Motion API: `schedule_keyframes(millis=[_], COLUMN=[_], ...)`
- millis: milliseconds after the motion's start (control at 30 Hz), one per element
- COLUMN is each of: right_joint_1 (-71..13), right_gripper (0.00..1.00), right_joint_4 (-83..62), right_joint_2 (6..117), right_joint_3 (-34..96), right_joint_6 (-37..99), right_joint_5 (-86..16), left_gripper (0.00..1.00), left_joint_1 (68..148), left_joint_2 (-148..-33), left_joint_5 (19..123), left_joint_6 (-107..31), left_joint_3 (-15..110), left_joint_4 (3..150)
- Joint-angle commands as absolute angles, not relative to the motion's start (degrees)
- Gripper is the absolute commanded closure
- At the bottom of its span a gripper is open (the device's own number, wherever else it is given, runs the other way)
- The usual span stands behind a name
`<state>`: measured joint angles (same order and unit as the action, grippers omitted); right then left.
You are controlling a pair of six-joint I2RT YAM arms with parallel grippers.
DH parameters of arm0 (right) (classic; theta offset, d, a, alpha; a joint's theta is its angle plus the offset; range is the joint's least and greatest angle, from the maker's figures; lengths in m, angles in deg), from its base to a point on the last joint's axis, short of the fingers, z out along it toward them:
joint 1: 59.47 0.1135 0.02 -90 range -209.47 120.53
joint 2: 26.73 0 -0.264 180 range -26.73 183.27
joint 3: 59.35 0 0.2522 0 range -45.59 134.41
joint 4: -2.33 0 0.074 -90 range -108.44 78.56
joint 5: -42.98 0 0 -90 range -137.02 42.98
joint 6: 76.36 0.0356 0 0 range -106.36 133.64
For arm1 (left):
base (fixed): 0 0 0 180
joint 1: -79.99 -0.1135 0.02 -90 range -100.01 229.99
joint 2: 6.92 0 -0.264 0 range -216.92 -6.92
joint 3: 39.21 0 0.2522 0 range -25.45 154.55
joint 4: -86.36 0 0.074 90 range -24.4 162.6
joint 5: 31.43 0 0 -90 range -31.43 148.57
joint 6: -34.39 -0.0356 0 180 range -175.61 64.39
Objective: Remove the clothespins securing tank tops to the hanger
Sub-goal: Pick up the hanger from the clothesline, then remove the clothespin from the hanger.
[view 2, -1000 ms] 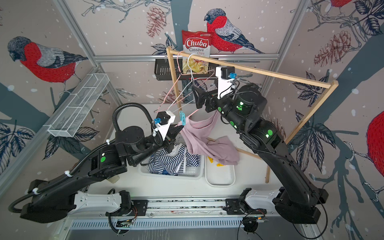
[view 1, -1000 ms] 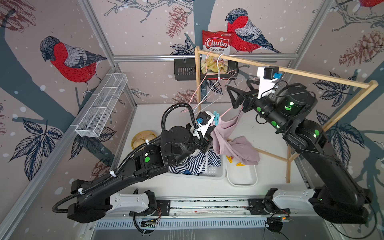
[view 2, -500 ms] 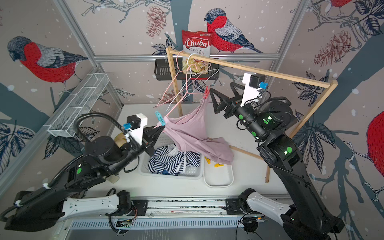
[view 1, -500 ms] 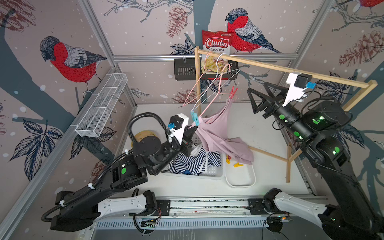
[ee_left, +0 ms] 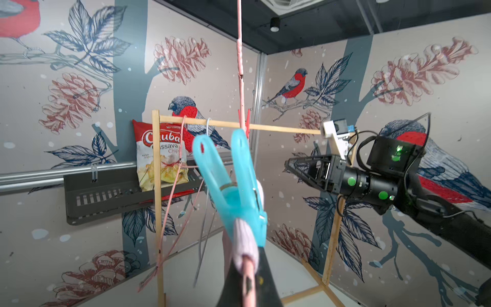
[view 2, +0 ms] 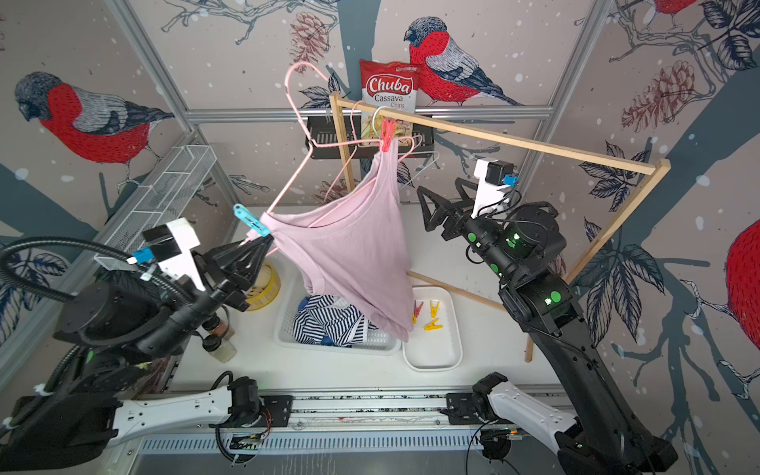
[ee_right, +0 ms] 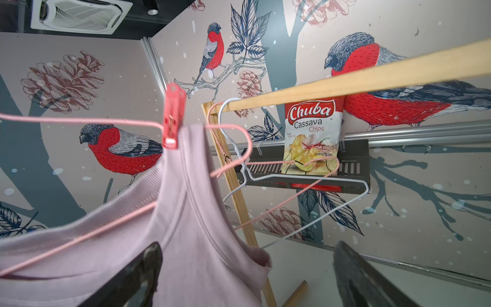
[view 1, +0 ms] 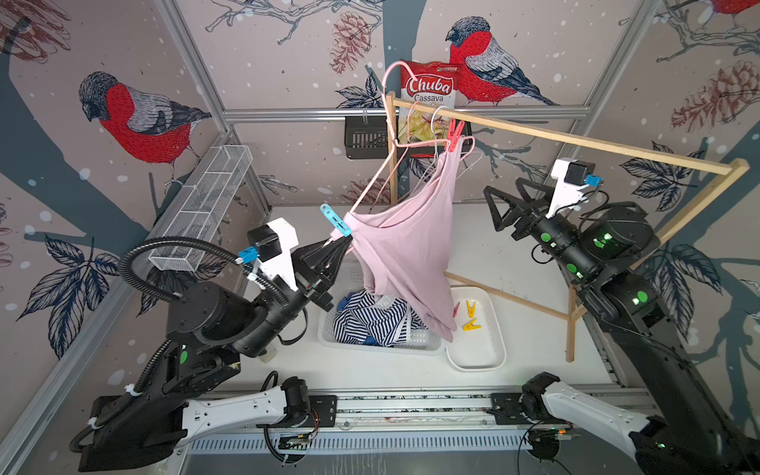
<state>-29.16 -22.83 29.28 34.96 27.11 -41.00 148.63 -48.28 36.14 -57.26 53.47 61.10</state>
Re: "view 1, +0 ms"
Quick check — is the blue tank top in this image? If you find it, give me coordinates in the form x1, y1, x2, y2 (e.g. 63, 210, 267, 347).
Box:
334, 298, 379, 346

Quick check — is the black wall basket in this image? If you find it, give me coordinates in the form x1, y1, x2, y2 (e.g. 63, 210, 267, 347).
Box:
344, 112, 451, 160

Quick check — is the red clothespin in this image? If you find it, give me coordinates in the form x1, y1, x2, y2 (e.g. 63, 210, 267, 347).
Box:
446, 119, 467, 152

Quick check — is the white wire mesh shelf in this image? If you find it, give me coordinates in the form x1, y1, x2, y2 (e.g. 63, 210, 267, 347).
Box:
148, 144, 253, 272

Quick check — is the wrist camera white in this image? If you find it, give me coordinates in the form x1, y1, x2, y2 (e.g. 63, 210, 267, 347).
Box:
236, 218, 299, 291
545, 158, 603, 219

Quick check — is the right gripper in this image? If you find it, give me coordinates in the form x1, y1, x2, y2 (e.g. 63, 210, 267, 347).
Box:
488, 176, 603, 287

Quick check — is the white plastic tray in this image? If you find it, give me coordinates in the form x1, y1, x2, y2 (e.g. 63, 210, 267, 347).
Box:
445, 287, 507, 372

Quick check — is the teal clothespin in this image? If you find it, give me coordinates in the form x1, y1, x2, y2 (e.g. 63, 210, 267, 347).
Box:
320, 204, 352, 237

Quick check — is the cassava chips bag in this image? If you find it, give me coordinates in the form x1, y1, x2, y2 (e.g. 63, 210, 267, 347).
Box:
398, 61, 459, 144

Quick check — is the wooden clothes rack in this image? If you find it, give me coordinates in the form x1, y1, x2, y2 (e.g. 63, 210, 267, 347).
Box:
384, 91, 750, 363

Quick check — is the pink hanger with blue top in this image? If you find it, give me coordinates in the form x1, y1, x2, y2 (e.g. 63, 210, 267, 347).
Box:
343, 100, 476, 215

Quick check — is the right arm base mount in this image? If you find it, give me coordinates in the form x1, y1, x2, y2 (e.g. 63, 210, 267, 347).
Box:
487, 392, 567, 427

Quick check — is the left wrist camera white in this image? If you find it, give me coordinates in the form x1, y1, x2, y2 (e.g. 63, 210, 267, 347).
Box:
236, 218, 299, 291

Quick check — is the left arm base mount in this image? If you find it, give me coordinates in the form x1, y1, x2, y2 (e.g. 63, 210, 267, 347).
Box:
271, 395, 338, 429

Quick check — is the pink tank top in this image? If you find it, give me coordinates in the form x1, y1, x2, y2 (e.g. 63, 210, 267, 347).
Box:
344, 148, 461, 342

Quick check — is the white hanger with striped top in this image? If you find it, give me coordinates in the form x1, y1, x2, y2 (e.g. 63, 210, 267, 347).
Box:
431, 106, 485, 179

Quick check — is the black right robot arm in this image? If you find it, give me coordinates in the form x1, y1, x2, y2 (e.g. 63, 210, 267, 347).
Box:
484, 179, 759, 474

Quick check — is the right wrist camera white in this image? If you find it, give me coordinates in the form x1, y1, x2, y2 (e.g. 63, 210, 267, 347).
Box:
545, 158, 603, 219

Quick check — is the striped tank top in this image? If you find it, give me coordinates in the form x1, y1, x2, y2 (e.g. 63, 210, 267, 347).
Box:
332, 290, 427, 348

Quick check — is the clear bottle black cap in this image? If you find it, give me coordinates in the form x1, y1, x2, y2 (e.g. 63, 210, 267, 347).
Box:
258, 348, 277, 364

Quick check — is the white perforated plastic basket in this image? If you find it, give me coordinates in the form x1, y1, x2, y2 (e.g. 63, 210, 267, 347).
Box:
318, 261, 445, 355

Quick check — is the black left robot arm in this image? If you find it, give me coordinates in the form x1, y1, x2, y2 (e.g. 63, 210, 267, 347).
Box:
69, 237, 352, 472

